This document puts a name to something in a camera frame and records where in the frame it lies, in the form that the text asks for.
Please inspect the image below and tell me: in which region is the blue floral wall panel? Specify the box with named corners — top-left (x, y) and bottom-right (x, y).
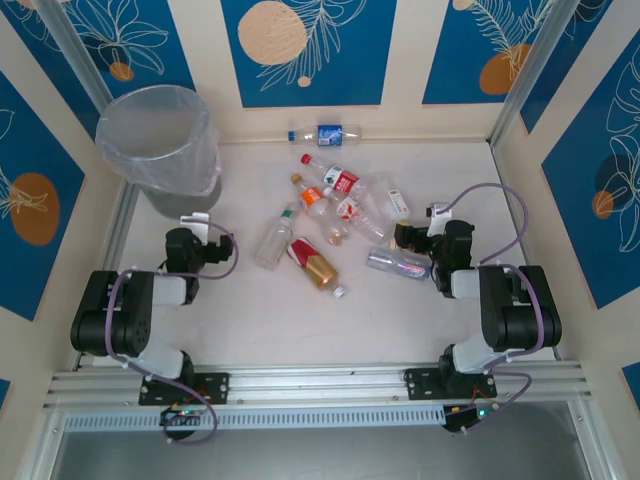
top-left (221, 0), bottom-right (399, 109)
top-left (541, 47), bottom-right (640, 311)
top-left (54, 0), bottom-right (197, 96)
top-left (422, 0), bottom-right (554, 106)
top-left (0, 0), bottom-right (101, 126)
top-left (0, 69), bottom-right (87, 322)
top-left (519, 0), bottom-right (617, 135)

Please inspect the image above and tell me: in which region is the aluminium frame post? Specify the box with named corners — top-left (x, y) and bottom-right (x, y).
top-left (37, 0), bottom-right (116, 106)
top-left (489, 0), bottom-right (571, 147)

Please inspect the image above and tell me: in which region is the red and gold bottle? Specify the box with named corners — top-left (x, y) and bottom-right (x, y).
top-left (284, 237), bottom-right (349, 300)

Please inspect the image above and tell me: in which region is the blue label plastic bottle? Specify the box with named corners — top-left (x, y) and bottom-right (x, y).
top-left (287, 123), bottom-right (363, 148)

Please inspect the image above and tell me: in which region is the grey metal panel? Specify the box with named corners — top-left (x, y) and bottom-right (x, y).
top-left (49, 428), bottom-right (596, 480)

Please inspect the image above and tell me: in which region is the white cap red label bottle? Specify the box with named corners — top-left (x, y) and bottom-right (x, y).
top-left (322, 186), bottom-right (394, 240)

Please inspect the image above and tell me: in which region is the small circuit board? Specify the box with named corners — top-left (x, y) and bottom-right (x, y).
top-left (158, 405), bottom-right (206, 429)
top-left (443, 403), bottom-right (504, 435)

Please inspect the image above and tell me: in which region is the grey round waste bin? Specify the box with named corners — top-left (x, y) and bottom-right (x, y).
top-left (95, 84), bottom-right (224, 220)

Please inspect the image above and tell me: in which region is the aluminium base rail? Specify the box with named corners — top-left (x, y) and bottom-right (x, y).
top-left (43, 360), bottom-right (594, 410)

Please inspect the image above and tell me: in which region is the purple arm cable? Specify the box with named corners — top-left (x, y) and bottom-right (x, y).
top-left (434, 182), bottom-right (547, 436)
top-left (105, 219), bottom-right (240, 445)

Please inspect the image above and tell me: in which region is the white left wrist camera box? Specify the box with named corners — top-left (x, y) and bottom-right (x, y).
top-left (179, 212), bottom-right (210, 246)

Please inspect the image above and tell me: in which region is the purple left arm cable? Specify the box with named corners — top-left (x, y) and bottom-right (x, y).
top-left (105, 219), bottom-right (240, 445)

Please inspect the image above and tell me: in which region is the red cap plastic bottle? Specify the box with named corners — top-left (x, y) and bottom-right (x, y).
top-left (299, 153), bottom-right (374, 200)

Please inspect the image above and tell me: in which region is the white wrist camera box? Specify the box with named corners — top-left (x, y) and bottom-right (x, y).
top-left (427, 202), bottom-right (451, 236)
top-left (179, 212), bottom-right (210, 246)

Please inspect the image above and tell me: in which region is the clear white label bottle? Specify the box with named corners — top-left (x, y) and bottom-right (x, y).
top-left (367, 171), bottom-right (413, 225)

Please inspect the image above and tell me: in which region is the grey slotted cable duct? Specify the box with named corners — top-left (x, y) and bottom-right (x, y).
top-left (63, 404), bottom-right (447, 432)

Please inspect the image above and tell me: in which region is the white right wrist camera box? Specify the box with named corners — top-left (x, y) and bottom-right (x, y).
top-left (427, 202), bottom-right (451, 236)

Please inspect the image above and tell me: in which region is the green cap clear bottle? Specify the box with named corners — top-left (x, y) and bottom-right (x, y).
top-left (253, 208), bottom-right (298, 272)

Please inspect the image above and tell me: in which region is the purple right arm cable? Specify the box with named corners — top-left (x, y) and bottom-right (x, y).
top-left (434, 182), bottom-right (547, 436)

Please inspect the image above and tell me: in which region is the orange label plastic bottle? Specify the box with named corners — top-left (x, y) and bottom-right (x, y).
top-left (290, 172), bottom-right (351, 247)

